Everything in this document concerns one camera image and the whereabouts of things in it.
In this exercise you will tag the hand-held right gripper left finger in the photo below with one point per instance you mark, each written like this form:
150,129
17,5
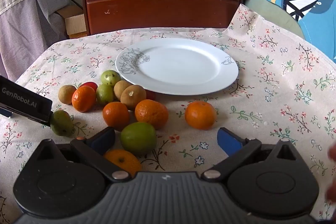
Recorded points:
103,140

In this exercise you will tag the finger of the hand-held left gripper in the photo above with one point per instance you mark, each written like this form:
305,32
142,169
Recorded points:
6,112

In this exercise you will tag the red cherry tomato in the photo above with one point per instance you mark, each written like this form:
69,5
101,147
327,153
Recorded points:
151,95
89,85

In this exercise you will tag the green lime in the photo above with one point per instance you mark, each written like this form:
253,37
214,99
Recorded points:
138,138

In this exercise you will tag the wooden nightstand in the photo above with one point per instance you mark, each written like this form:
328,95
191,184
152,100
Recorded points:
162,8

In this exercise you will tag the pale green cushion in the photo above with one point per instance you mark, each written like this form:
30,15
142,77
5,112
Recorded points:
270,18

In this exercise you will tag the spotted green jujube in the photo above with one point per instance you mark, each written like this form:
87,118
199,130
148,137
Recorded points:
110,77

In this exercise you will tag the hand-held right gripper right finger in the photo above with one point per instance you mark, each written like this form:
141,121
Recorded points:
229,141

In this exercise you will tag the open cardboard box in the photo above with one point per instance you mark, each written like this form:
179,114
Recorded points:
74,24

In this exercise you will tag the brown longan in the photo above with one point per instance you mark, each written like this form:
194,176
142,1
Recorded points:
133,96
120,88
67,94

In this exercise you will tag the white plate with line drawing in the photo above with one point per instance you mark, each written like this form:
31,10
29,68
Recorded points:
181,66

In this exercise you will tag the floral tablecloth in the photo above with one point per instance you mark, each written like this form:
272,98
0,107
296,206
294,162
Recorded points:
275,98

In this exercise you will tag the orange mandarin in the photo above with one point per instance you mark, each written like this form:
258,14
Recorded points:
151,113
200,115
116,116
124,162
84,98

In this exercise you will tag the small green jujube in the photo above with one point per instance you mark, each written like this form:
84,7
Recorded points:
61,123
104,94

